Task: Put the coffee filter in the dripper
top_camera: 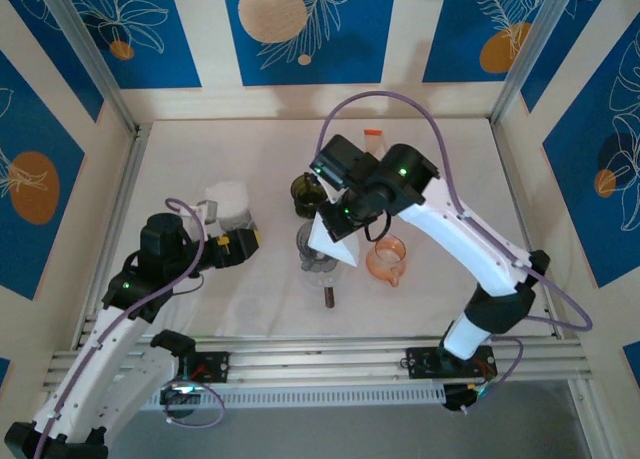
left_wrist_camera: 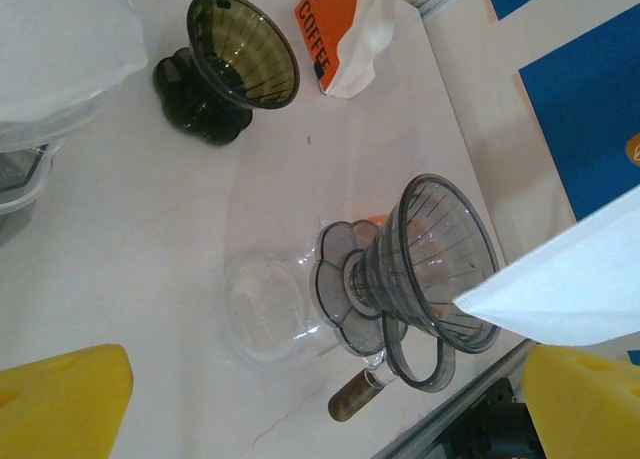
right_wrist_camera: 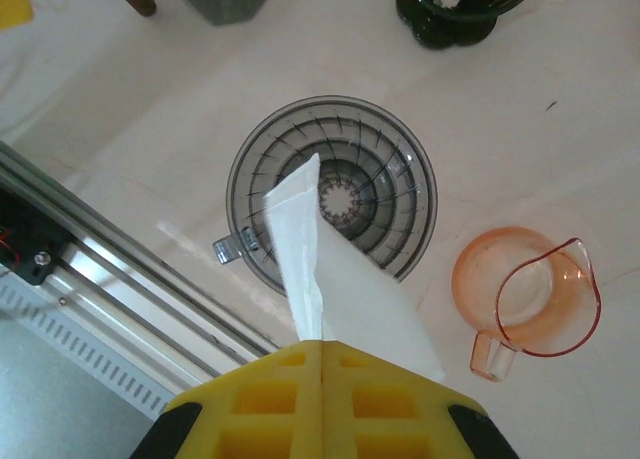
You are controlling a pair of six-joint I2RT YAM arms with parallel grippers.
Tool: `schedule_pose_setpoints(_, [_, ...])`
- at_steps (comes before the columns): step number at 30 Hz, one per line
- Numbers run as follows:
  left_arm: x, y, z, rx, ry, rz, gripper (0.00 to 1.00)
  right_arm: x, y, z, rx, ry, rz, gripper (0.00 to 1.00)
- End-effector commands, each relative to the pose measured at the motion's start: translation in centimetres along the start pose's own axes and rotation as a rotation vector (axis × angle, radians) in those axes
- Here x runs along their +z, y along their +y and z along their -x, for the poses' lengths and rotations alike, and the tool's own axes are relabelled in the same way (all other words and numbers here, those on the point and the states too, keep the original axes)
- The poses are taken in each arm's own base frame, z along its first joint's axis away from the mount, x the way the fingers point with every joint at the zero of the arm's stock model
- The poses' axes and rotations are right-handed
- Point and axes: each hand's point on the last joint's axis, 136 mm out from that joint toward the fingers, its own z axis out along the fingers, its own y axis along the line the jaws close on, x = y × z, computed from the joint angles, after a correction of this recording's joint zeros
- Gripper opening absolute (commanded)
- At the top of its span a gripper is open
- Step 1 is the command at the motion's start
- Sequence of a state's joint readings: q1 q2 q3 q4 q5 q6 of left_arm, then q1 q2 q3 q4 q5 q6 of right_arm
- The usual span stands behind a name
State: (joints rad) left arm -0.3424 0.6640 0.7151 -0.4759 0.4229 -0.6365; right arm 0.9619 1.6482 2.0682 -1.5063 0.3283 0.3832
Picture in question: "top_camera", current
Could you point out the black controller box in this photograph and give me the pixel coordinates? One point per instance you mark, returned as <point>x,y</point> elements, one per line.
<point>460,396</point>
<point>180,398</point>

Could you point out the aluminium frame post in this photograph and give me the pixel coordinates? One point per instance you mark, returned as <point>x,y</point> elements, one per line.
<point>527,54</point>
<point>92,54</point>

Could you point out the aluminium front rail beam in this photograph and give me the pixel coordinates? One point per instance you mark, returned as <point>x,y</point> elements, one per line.
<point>325,364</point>

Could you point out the orange glass server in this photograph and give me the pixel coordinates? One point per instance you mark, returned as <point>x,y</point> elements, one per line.
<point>387,266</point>

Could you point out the white lid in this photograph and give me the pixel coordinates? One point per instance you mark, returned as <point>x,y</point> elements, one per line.
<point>240,210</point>

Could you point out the olive green plastic dripper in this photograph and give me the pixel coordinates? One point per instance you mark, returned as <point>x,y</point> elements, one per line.
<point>305,196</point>

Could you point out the orange white coffee filter holder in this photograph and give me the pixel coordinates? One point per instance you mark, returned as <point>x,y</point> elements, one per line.
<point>372,141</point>

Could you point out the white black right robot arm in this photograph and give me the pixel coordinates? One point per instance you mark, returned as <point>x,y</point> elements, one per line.
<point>475,239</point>

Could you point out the aluminium table side rail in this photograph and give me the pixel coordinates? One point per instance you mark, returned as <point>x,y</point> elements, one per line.
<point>129,179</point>
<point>514,179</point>

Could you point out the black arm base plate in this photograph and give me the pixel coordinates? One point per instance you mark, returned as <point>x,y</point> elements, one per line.
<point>210,369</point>
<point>425,364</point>

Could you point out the smoky grey plastic dripper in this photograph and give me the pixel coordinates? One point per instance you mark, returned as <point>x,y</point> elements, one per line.
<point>306,241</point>

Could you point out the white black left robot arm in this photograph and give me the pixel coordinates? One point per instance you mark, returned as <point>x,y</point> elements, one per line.
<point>75,394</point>

